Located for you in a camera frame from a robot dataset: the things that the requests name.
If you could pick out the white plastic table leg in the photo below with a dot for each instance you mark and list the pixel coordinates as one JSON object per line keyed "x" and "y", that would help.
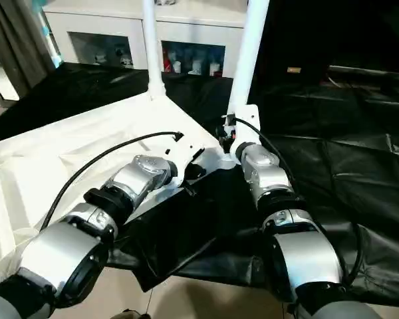
{"x": 153, "y": 43}
{"x": 249, "y": 50}

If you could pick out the white plastic table top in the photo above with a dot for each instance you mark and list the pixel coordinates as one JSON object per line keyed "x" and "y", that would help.
{"x": 70, "y": 143}

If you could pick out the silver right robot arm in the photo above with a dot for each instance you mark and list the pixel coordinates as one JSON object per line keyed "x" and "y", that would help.
{"x": 286, "y": 216}

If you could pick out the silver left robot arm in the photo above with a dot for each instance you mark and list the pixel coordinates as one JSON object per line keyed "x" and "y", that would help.
{"x": 103, "y": 206}

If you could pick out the small beige label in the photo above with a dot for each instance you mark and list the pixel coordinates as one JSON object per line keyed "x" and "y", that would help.
{"x": 294, "y": 70}

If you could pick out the black table mat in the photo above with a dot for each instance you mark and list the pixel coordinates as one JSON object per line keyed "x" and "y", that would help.
{"x": 336, "y": 149}

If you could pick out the dark grey crumpled bundle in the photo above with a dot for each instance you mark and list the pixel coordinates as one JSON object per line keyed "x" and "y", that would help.
{"x": 164, "y": 1}

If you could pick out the black low side table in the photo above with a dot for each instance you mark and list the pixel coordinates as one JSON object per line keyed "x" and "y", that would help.
{"x": 375, "y": 74}

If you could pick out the white glass-door cabinet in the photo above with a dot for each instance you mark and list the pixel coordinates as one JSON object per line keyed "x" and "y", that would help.
{"x": 103, "y": 23}

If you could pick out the teal white plastic package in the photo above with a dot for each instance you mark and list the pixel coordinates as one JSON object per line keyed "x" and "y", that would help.
{"x": 48, "y": 36}

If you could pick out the grey curtain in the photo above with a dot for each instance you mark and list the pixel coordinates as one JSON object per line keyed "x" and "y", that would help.
{"x": 13, "y": 43}

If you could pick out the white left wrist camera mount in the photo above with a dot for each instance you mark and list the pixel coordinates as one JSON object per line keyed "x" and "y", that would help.
{"x": 186, "y": 153}

